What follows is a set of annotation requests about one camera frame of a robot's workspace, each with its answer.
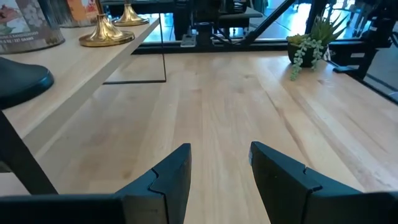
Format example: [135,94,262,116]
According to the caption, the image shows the tall brass candlestick holder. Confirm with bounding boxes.
[78,0,136,48]

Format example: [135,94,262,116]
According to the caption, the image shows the black rounded object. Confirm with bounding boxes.
[0,57,55,110]

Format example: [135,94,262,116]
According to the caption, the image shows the black equipment stand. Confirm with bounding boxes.
[172,0,218,44]

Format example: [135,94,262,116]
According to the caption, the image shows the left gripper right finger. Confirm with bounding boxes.
[248,141,368,224]

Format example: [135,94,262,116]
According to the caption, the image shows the metal candle tin orange label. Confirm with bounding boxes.
[0,0,65,55]
[49,0,101,28]

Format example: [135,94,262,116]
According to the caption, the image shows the black tripod leg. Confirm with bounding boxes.
[244,0,296,45]

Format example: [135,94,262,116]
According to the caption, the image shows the grey power strip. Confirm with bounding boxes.
[180,33,198,48]

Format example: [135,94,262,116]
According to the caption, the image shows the wooden shelf black metal frame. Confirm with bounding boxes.
[0,12,167,195]

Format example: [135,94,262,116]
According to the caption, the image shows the short brass candlestick holder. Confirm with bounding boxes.
[112,0,150,27]

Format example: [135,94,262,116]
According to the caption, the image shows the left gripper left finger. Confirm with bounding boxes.
[116,142,192,224]

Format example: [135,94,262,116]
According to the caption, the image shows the black seat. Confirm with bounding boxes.
[217,6,264,37]

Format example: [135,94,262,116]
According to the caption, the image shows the potted succulent plant black pot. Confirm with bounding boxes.
[285,14,348,82]

